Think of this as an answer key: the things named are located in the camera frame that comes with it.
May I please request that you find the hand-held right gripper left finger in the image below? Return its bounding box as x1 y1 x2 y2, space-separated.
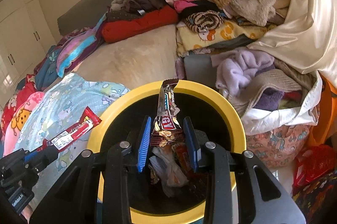
29 116 153 224

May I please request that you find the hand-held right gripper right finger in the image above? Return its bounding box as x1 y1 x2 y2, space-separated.
183 116 307 224

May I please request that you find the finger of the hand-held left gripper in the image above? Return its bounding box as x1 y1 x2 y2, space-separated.
28 151 59 175
22 147 54 163

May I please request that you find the orange red wrapper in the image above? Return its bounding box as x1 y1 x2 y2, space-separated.
172 143 197 174

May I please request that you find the white plastic wrapper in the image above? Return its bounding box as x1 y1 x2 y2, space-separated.
150 146 189 197

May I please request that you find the brown snack bar wrapper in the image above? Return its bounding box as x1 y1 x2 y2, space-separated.
150 79 186 148

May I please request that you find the red snack bar wrapper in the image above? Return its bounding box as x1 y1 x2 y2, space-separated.
42 106 102 153

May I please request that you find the yellow rimmed black trash bin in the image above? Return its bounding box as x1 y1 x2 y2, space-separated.
88 80 247 224

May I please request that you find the pink bear print blanket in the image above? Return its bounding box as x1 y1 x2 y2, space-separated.
3 91 45 157

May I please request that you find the red printed blanket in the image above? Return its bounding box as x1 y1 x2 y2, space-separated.
0 74 37 135

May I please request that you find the light blue cat print blanket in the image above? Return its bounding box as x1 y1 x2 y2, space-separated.
4 72 131 203

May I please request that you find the grey storage box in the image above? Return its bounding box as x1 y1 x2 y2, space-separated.
183 54 220 79

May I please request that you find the beige bed sheet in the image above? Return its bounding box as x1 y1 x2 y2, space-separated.
62 24 185 98

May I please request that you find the pink horse print cloth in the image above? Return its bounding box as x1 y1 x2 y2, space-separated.
246 122 318 168

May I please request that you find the purple towel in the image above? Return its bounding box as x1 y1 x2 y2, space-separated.
254 88 285 112

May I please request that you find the blue floral quilt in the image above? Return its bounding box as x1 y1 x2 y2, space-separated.
33 45 65 91

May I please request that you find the lilac fleece garment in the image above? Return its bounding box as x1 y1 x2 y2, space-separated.
216 49 275 96

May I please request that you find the beige knit cloth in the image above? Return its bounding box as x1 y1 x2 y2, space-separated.
233 68 308 114

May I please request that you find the purple striped pillow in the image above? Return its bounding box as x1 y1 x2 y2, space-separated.
56 29 106 77

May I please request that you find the yellow cartoon blanket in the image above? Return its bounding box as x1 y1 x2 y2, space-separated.
176 17 279 57

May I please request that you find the red pillow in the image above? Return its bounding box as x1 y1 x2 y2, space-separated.
101 5 179 43

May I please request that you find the brown striped cloth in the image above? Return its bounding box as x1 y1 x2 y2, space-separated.
183 10 224 33

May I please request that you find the red gift bag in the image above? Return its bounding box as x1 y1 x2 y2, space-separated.
293 145 337 188

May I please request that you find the white wardrobe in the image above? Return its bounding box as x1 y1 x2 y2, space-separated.
0 0 57 108

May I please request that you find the brown dotted garment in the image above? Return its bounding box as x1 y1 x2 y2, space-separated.
105 0 169 23

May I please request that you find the dark printed cloth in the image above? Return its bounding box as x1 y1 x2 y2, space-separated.
291 170 337 224

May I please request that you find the pink garment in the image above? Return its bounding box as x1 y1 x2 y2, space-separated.
166 0 211 13

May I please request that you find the beige knit scarf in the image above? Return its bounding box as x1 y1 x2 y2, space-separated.
111 0 132 11

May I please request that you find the white fleece garment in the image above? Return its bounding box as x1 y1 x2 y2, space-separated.
229 0 286 27

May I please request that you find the grey bed headboard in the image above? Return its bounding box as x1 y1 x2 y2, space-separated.
57 0 124 37

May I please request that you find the cream curtain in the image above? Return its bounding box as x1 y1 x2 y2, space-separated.
247 0 337 79

